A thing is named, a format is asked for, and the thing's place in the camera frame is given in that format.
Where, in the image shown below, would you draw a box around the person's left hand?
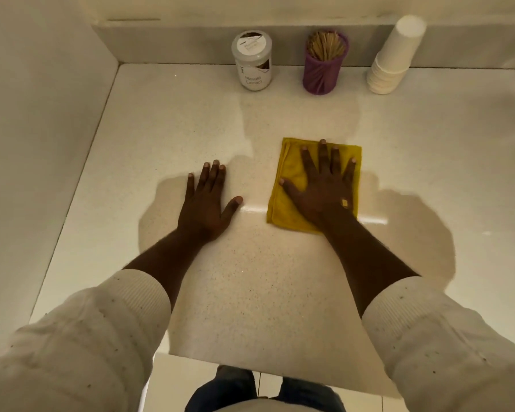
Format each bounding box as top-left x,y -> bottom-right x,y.
178,160 -> 244,242

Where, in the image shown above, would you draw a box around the person's right forearm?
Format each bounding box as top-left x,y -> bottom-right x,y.
318,212 -> 515,412

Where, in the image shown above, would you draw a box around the stack of white paper cups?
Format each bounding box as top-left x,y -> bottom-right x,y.
367,15 -> 427,95

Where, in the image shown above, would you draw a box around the person's right hand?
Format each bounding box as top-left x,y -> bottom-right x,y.
279,140 -> 358,230

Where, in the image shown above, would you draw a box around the yellow cleaning cloth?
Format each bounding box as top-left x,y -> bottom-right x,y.
266,137 -> 362,235

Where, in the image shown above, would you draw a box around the white jar with lid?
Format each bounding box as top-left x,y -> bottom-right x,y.
231,30 -> 274,91

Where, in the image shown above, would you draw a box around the bundle of wooden toothpicks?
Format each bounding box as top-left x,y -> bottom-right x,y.
307,31 -> 346,62

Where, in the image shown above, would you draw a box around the purple toothpick holder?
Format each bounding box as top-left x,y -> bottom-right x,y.
302,31 -> 350,96

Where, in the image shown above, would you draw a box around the person's blue jeans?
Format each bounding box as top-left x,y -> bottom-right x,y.
185,365 -> 347,412

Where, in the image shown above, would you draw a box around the person's left forearm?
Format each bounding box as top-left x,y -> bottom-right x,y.
0,229 -> 211,412

